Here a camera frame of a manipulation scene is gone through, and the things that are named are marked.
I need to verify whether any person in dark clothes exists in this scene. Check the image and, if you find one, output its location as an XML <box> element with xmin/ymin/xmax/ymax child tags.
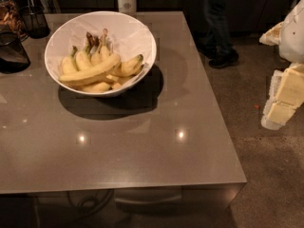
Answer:
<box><xmin>197</xmin><ymin>0</ymin><xmax>238</xmax><ymax>68</ymax></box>

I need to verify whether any black dark bowl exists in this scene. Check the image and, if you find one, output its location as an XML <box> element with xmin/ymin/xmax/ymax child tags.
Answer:
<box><xmin>0</xmin><ymin>31</ymin><xmax>30</xmax><ymax>73</ymax></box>

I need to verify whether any white bowl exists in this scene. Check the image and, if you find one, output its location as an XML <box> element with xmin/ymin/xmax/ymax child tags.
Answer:
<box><xmin>45</xmin><ymin>11</ymin><xmax>157</xmax><ymax>97</ymax></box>

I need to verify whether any banana bunch with green stems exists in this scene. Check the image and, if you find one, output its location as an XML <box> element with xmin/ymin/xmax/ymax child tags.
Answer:
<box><xmin>61</xmin><ymin>28</ymin><xmax>110</xmax><ymax>75</ymax></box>

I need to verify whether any black cable under table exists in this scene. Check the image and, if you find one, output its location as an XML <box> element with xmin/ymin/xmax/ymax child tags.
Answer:
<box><xmin>66</xmin><ymin>189</ymin><xmax>115</xmax><ymax>217</ymax></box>

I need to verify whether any bottom yellow banana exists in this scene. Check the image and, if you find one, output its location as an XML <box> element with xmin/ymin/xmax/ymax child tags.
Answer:
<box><xmin>77</xmin><ymin>82</ymin><xmax>111</xmax><ymax>93</ymax></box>

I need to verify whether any right yellow banana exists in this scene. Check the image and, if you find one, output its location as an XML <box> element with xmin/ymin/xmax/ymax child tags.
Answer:
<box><xmin>112</xmin><ymin>54</ymin><xmax>143</xmax><ymax>77</ymax></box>

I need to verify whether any long front yellow banana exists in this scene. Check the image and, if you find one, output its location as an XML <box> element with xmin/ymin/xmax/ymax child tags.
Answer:
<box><xmin>59</xmin><ymin>53</ymin><xmax>121</xmax><ymax>86</ymax></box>

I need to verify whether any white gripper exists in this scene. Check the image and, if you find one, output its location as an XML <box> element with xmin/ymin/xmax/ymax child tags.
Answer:
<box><xmin>259</xmin><ymin>0</ymin><xmax>304</xmax><ymax>130</ymax></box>

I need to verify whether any glass jar with snacks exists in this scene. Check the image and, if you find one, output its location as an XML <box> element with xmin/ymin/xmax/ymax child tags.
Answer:
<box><xmin>0</xmin><ymin>0</ymin><xmax>28</xmax><ymax>40</ymax></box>

